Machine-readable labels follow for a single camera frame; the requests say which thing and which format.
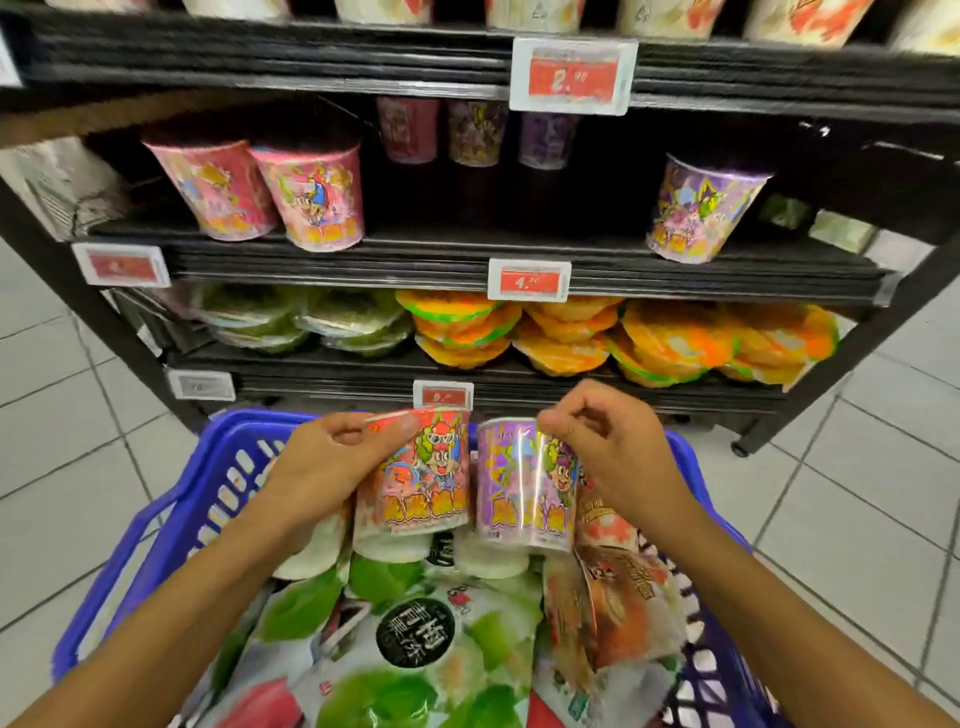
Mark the person's left hand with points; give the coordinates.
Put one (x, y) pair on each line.
(315, 487)

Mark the person's right hand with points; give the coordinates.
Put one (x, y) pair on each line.
(630, 465)

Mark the blue plastic shopping basket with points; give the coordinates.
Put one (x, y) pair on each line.
(240, 424)

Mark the red cartoon jelly cup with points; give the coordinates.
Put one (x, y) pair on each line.
(424, 487)

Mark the green jelly bag black label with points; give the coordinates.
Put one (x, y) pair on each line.
(420, 630)

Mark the red jelly bag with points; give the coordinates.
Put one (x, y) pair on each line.
(262, 709)

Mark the black low shelf rack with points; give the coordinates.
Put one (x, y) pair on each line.
(375, 60)

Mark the person's left forearm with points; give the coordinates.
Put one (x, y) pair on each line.
(150, 637)

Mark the person's right forearm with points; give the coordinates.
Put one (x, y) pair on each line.
(810, 645)

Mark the red price tag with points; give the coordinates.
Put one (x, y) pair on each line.
(574, 75)
(529, 281)
(442, 394)
(120, 264)

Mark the pale green boxes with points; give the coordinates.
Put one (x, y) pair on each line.
(840, 232)

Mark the white printed carton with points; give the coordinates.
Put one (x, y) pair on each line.
(67, 187)

